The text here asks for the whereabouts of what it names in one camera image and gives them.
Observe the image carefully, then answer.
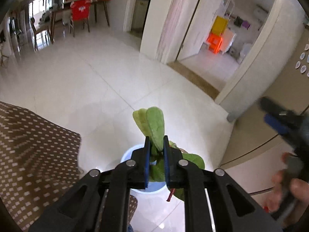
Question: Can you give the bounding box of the chair with red cover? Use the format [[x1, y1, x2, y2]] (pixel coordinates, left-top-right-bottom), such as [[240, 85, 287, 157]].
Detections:
[[70, 0, 92, 37]]

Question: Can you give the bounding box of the white bathroom door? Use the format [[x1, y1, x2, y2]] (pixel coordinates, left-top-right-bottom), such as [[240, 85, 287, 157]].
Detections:
[[177, 0, 222, 61]]

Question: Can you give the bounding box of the pink door curtain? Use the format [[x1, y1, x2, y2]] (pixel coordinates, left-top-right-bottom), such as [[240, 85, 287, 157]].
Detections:
[[156, 0, 186, 63]]

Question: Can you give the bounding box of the orange plastic stool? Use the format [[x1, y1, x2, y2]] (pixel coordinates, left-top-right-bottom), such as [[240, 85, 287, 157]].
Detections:
[[206, 33, 223, 54]]

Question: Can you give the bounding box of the yellow plastic stool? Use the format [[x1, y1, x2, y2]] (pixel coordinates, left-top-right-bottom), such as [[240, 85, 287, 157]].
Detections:
[[211, 16, 229, 36]]

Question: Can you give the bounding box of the wooden dining chair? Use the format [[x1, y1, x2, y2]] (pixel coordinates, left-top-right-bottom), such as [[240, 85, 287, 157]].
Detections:
[[30, 17, 52, 51]]

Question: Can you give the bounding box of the light blue trash bucket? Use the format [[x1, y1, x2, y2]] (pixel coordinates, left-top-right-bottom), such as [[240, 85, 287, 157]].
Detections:
[[119, 143, 173, 195]]

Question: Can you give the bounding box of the person's right hand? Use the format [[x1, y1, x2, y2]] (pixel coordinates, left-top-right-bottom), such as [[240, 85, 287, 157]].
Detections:
[[263, 152, 309, 225]]

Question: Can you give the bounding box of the dark wooden dining table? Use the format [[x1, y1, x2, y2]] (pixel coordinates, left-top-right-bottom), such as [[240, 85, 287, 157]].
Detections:
[[50, 0, 110, 43]]

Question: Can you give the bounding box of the brown polka dot tablecloth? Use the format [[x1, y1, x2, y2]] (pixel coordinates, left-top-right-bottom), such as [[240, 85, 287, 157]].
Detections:
[[0, 101, 138, 231]]

